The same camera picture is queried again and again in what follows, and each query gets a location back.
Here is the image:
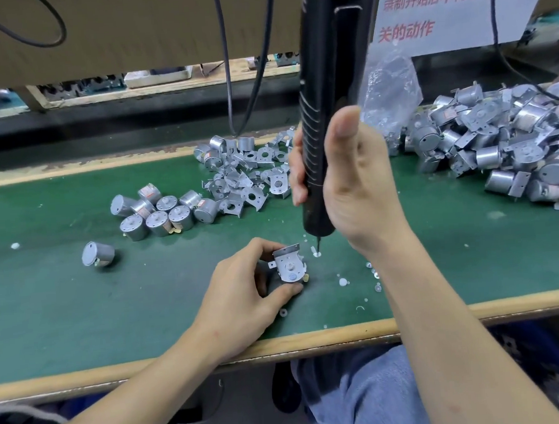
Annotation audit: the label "person's left hand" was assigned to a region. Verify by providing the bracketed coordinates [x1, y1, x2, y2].
[181, 234, 310, 366]

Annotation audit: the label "person's right hand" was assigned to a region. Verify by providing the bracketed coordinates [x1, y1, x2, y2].
[285, 102, 415, 263]

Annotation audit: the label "silver metal bracket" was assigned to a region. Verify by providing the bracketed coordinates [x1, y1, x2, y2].
[267, 241, 306, 278]

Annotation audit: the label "pile of metal brackets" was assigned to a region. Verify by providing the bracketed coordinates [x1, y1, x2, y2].
[193, 127, 306, 218]

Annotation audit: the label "pile of silver motors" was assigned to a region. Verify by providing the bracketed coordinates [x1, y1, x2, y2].
[75, 178, 225, 272]

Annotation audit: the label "black electric screwdriver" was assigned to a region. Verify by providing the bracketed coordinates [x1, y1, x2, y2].
[286, 0, 402, 253]

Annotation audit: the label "pile of assembled motors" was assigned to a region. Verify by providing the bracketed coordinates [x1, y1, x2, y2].
[400, 75, 559, 223]

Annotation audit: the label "person's right forearm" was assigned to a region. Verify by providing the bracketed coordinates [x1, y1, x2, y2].
[370, 223, 559, 424]

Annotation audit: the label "person's left forearm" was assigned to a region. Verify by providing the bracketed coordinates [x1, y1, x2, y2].
[6, 322, 250, 424]

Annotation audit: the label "small clear plastic bag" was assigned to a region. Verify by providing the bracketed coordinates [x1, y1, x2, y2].
[356, 42, 426, 140]

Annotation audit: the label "grey blue trousers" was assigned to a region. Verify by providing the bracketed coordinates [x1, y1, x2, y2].
[289, 341, 434, 424]

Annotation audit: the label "green bench mat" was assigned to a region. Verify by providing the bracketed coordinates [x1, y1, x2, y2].
[0, 118, 559, 385]

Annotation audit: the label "white paper sign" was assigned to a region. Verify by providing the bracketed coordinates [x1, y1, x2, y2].
[368, 0, 559, 63]

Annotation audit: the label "dark blue crate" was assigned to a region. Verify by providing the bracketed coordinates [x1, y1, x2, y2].
[497, 319, 559, 424]

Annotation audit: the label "brown back panel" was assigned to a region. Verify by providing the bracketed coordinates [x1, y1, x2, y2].
[0, 0, 313, 91]

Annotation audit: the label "black hanging cable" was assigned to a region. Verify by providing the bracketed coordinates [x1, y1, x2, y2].
[225, 0, 287, 137]
[209, 0, 238, 139]

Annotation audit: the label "black looped cable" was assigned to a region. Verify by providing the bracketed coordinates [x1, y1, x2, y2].
[0, 0, 69, 51]

